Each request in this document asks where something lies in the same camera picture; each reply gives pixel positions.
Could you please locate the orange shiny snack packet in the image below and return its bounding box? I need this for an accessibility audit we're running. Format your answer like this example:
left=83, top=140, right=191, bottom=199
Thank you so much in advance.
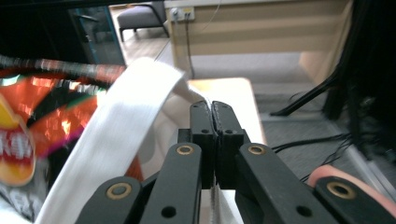
left=0, top=54, right=145, bottom=222

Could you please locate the glass door cabinet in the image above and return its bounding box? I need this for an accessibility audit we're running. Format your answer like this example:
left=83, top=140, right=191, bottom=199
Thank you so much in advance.
left=67, top=6, right=127, bottom=67

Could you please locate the black floor cable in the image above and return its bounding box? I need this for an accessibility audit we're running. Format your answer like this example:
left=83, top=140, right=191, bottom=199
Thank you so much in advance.
left=270, top=133, right=354, bottom=154

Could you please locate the white wall power outlet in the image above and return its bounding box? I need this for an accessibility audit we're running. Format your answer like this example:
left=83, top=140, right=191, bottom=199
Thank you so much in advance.
left=169, top=7, right=196, bottom=22

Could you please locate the black metal stand leg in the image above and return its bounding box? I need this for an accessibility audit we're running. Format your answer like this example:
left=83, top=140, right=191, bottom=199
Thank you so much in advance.
left=269, top=70, right=341, bottom=118

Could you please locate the black power cable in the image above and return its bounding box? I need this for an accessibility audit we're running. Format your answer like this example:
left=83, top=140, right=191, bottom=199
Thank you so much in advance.
left=184, top=20, right=196, bottom=79

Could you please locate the light wooden counter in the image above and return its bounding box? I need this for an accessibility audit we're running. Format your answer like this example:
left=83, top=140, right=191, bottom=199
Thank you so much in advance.
left=163, top=0, right=354, bottom=86

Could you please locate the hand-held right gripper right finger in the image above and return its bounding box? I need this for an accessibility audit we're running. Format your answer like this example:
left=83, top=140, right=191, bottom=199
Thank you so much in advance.
left=211, top=100, right=252, bottom=191

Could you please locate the white patterned cloth tote bag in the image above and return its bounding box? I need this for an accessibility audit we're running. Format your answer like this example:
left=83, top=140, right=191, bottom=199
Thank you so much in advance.
left=33, top=56, right=247, bottom=224

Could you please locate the grey upholstered chair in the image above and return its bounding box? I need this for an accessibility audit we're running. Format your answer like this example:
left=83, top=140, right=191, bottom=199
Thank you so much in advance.
left=116, top=1, right=171, bottom=43

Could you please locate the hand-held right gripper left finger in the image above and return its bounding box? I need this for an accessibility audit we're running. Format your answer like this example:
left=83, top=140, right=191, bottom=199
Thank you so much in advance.
left=177, top=100, right=217, bottom=190

